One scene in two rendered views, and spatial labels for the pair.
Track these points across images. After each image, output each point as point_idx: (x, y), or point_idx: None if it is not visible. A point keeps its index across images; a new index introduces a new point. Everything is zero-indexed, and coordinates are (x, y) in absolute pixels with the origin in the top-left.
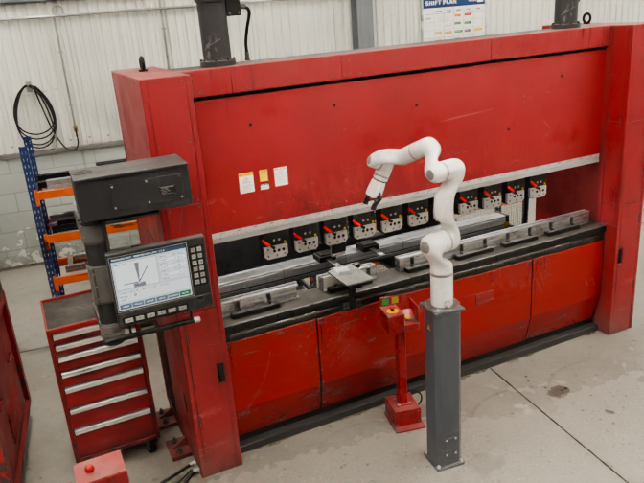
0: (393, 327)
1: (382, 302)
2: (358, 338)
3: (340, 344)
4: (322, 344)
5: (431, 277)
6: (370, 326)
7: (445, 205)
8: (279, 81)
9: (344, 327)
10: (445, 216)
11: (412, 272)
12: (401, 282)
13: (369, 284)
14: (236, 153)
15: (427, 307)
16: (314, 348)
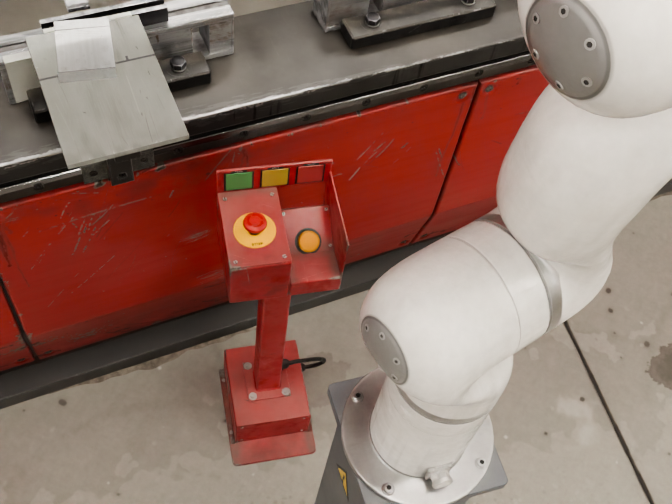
0: (247, 288)
1: (229, 183)
2: (148, 239)
3: (81, 259)
4: (11, 268)
5: (394, 388)
6: (190, 209)
7: (595, 214)
8: None
9: (92, 221)
10: (566, 252)
11: (367, 47)
12: (315, 93)
13: (197, 88)
14: None
15: (351, 451)
16: None
